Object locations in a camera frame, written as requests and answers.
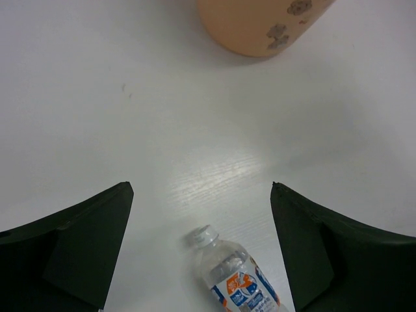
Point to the orange capybara waste bin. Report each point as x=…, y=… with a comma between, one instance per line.
x=259, y=28

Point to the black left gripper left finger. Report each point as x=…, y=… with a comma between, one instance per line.
x=66, y=261

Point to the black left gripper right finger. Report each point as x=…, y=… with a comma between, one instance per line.
x=335, y=263

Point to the clear bottle orange white label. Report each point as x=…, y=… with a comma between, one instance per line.
x=223, y=272

